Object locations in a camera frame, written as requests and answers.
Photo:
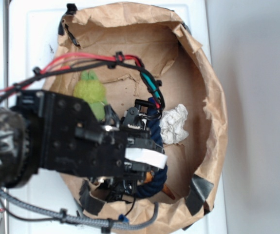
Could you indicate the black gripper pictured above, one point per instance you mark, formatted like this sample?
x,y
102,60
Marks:
x,y
121,151

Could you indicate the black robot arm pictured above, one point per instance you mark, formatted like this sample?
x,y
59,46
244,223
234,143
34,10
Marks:
x,y
63,134

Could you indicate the brown spiral shell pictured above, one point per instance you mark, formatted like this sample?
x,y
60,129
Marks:
x,y
165,189

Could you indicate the crumpled white paper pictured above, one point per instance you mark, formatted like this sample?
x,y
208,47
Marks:
x,y
172,125

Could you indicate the green plush toy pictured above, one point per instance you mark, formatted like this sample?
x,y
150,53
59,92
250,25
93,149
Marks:
x,y
91,90

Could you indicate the brown paper bag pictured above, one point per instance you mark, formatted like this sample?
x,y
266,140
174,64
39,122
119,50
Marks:
x,y
160,39

